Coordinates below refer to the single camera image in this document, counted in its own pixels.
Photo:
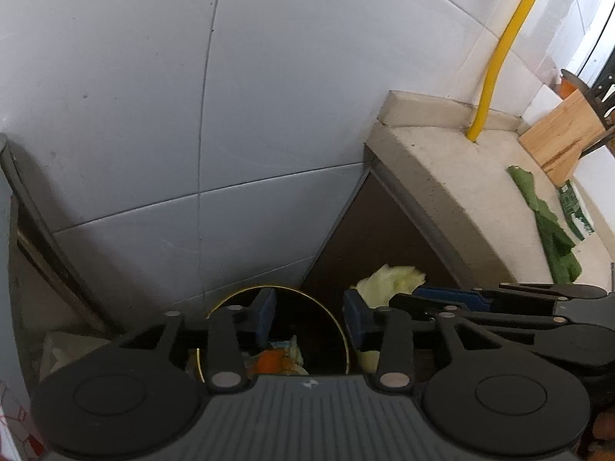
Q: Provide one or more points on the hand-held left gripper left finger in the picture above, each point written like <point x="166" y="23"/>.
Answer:
<point x="266" y="314"/>

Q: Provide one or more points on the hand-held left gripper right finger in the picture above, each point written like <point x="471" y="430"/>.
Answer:
<point x="355" y="317"/>

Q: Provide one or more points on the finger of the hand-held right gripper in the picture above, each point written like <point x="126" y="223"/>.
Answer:
<point x="451" y="297"/>
<point x="504" y="319"/>

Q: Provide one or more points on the black trash bin gold rim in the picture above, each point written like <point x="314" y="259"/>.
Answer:
<point x="317" y="326"/>

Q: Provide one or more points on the white ribbed cabbage leaf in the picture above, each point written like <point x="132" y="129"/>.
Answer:
<point x="389" y="283"/>

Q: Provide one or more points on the large orange peel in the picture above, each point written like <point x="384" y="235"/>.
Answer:
<point x="268" y="364"/>

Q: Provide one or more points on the person's right forearm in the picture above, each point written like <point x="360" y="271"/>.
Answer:
<point x="604" y="434"/>

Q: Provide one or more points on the brown cabinet panel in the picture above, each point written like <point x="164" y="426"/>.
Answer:
<point x="365" y="230"/>

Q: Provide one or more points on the flat dark green leaf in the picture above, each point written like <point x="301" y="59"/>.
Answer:
<point x="552" y="235"/>

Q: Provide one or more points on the green carton box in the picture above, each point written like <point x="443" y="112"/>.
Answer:
<point x="576" y="213"/>

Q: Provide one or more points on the wooden knife block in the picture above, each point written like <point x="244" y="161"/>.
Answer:
<point x="562" y="139"/>

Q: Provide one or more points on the yellow pipe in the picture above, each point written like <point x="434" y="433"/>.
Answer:
<point x="499" y="57"/>

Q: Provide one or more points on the red patterned white bag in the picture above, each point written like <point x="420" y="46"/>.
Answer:
<point x="19" y="422"/>

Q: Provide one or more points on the grey door frame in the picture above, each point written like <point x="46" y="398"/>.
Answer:
<point x="48" y="249"/>

